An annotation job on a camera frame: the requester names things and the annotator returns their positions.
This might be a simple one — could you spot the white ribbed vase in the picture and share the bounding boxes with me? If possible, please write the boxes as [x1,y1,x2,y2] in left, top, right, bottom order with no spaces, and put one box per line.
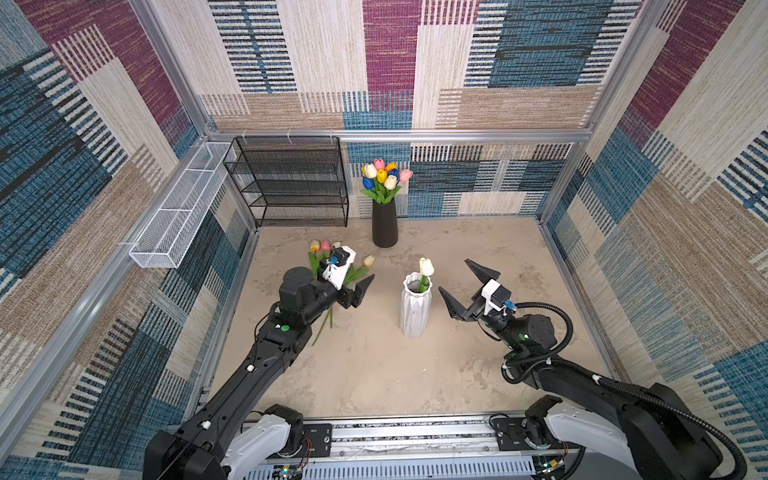
[399,272,432,338]

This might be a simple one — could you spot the pale blue tulip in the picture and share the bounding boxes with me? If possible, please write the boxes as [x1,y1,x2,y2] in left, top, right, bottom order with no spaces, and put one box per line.
[418,257,434,293]

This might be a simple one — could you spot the black tapered vase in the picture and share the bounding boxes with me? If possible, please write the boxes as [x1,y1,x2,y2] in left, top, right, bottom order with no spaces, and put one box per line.
[371,200,399,248]

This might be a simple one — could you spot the white tulip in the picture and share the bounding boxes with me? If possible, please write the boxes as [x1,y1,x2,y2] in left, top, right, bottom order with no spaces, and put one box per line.
[384,175,399,204]
[361,163,385,204]

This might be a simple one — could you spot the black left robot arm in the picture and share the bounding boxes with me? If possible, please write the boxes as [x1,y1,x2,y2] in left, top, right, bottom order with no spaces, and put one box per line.
[142,267,374,479]

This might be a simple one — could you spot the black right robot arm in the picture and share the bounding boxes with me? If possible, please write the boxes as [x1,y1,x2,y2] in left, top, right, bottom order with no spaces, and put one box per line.
[439,259,748,479]

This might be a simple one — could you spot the pink tulip on table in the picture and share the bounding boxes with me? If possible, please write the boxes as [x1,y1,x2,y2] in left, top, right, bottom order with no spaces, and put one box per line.
[321,240,332,259]

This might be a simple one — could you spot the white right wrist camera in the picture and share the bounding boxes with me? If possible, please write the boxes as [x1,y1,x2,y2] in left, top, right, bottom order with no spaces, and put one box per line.
[481,279,517,316]

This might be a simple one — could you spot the black wire shelf rack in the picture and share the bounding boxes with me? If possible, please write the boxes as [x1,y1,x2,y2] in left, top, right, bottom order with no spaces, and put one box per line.
[223,136,349,227]

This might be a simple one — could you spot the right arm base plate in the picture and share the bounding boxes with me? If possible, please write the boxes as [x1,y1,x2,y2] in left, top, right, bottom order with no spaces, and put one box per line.
[489,415,564,452]

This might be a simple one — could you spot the aluminium front rail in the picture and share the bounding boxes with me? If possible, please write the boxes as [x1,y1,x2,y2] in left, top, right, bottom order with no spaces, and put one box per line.
[241,412,591,479]

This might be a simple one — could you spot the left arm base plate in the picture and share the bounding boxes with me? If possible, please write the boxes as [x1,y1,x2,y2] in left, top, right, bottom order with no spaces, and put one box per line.
[268,423,333,461]

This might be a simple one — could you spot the white mesh wall basket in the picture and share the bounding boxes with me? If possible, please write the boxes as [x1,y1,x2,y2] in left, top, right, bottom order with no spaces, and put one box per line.
[129,142,229,269]

